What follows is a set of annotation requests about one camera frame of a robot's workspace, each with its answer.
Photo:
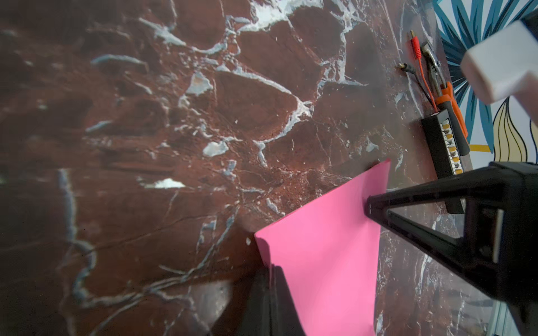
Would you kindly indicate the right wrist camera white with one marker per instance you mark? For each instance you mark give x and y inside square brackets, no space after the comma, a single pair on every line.
[505,65]

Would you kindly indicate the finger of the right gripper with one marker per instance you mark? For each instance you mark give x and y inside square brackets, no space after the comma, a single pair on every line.
[420,197]
[453,253]

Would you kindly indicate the orange handled pliers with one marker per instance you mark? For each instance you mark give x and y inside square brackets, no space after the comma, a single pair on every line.
[444,98]

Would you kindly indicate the black connector strip box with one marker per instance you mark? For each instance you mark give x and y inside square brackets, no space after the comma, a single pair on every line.
[440,137]

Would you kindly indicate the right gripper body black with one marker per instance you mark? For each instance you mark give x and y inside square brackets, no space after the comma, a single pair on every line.
[501,234]

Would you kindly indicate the pink square paper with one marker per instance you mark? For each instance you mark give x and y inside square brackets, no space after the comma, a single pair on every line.
[328,251]

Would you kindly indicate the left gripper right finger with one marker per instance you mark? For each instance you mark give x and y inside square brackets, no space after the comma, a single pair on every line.
[284,318]

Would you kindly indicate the red test probe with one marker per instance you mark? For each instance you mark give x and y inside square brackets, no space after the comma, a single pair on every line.
[418,56]

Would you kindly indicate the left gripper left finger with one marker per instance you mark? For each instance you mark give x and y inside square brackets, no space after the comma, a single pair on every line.
[248,311]

